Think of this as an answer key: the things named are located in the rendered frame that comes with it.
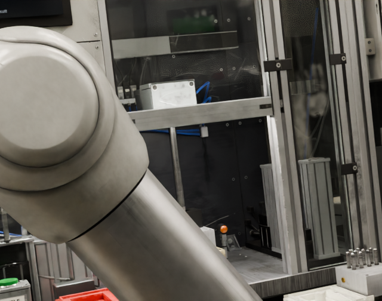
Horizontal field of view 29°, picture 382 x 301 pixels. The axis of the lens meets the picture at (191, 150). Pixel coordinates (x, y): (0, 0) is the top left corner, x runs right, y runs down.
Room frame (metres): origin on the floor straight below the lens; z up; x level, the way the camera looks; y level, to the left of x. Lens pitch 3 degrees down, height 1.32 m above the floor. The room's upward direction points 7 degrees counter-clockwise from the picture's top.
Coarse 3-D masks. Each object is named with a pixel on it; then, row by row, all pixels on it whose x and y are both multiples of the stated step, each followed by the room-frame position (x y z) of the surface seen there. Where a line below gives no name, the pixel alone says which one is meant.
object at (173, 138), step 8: (168, 128) 1.88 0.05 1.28; (176, 136) 1.88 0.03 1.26; (176, 144) 1.88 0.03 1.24; (176, 152) 1.88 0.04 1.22; (176, 160) 1.88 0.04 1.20; (176, 168) 1.88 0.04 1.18; (176, 176) 1.88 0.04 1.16; (176, 184) 1.88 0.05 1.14; (176, 192) 1.88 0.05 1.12; (184, 208) 1.88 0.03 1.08; (192, 208) 1.91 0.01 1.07; (192, 216) 1.86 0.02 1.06; (200, 216) 1.87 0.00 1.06; (200, 224) 1.87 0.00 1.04
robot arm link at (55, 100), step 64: (0, 64) 0.55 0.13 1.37; (64, 64) 0.56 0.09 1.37; (0, 128) 0.54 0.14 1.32; (64, 128) 0.56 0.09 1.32; (128, 128) 0.63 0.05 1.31; (0, 192) 0.59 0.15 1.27; (64, 192) 0.60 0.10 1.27; (128, 192) 0.63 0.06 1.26; (128, 256) 0.63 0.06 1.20; (192, 256) 0.65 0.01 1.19
